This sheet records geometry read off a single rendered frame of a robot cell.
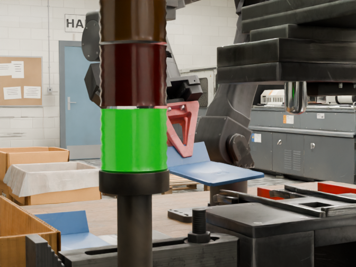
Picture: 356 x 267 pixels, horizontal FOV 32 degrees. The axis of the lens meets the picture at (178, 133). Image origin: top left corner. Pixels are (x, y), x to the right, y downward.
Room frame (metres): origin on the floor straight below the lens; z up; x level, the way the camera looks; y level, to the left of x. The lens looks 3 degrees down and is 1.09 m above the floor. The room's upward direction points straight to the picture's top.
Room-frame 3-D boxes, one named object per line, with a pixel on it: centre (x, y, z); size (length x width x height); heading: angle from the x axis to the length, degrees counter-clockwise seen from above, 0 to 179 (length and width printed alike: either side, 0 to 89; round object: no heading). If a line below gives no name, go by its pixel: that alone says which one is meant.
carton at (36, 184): (4.22, 0.83, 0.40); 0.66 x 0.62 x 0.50; 25
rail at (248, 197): (0.60, -0.10, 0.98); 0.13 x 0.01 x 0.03; 28
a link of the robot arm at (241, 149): (1.02, -0.08, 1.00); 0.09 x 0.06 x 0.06; 39
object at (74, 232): (0.71, 0.12, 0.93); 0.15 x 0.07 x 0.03; 27
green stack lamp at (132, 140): (0.35, 0.02, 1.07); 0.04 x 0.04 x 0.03
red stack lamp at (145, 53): (0.35, 0.02, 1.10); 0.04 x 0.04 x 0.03
